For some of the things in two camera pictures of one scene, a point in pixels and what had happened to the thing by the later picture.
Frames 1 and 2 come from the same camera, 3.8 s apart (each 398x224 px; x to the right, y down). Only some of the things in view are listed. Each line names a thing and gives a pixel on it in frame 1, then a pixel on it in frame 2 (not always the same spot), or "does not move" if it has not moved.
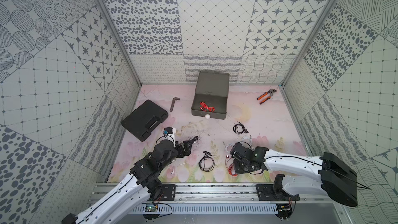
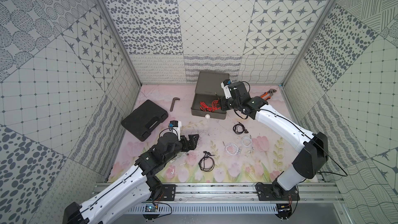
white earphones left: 172,172 does not move
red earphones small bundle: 203,107 does not move
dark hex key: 172,103 does not move
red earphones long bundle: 229,168 -> 214,106
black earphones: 239,129 does not move
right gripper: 237,168 -> 224,107
